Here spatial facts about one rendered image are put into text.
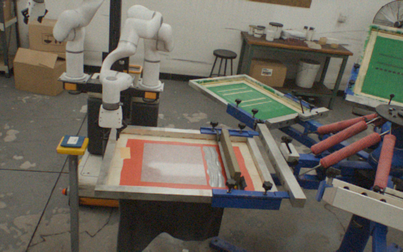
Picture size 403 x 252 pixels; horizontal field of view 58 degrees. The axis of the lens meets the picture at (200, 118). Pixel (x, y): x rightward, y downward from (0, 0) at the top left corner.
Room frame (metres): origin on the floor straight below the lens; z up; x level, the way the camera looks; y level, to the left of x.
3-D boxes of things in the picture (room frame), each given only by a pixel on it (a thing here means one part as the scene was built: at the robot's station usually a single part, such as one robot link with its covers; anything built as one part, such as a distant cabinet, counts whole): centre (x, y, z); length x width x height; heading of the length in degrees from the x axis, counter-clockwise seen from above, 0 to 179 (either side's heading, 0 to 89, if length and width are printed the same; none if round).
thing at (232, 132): (1.82, -0.16, 0.98); 0.30 x 0.05 x 0.07; 99
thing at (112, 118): (1.45, 0.40, 1.18); 0.10 x 0.07 x 0.11; 99
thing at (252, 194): (1.27, -0.25, 0.98); 0.30 x 0.05 x 0.07; 99
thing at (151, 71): (2.03, 0.33, 1.21); 0.16 x 0.13 x 0.15; 6
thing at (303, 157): (1.59, -0.52, 1.02); 0.17 x 0.06 x 0.05; 99
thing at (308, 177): (1.57, -0.39, 0.89); 1.24 x 0.06 x 0.06; 99
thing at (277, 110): (2.38, -0.44, 1.05); 1.08 x 0.61 x 0.23; 39
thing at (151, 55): (2.01, 0.32, 1.37); 0.13 x 0.10 x 0.16; 82
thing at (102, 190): (1.51, 0.03, 0.97); 0.79 x 0.58 x 0.04; 99
